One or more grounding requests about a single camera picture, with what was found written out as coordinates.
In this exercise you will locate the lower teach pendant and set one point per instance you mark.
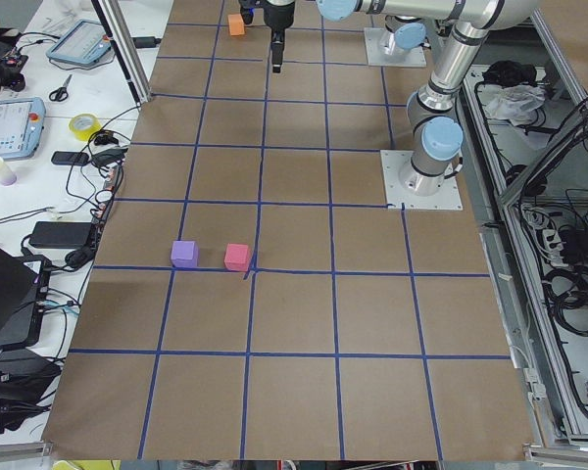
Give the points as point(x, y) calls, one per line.
point(21, 125)

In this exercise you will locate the black handled scissors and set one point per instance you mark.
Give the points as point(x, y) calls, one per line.
point(61, 93)

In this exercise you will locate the orange foam block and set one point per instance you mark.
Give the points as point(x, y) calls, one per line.
point(236, 25)

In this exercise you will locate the teach pendant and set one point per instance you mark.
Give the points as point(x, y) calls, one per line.
point(84, 45)
point(21, 125)

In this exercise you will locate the crumpled white cloth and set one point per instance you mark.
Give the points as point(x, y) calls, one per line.
point(518, 104)

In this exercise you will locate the black laptop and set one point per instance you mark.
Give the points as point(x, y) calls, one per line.
point(23, 288)

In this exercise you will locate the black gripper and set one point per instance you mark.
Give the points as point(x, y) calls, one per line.
point(279, 16)

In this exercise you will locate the brown paper grid mat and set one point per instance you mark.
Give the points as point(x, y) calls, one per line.
point(357, 332)

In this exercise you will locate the aluminium frame post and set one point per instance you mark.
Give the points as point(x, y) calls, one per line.
point(111, 18)

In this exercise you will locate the aluminium cable tray frame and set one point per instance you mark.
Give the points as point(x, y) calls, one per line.
point(537, 184)

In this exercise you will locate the upper teach pendant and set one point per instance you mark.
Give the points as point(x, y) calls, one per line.
point(84, 45)

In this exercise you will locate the black smartphone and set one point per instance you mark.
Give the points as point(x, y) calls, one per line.
point(70, 158)

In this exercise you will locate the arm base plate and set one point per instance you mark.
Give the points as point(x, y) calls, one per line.
point(406, 189)
point(376, 57)

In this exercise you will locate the purple foam block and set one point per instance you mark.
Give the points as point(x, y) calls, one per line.
point(184, 254)

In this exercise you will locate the yellow tape roll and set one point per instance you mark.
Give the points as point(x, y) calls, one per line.
point(83, 126)

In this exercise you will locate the pink foam block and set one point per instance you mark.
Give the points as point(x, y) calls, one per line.
point(237, 257)

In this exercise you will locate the black power brick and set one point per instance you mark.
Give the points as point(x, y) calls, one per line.
point(60, 235)

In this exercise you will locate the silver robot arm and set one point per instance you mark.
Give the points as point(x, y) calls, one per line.
point(402, 34)
point(437, 137)

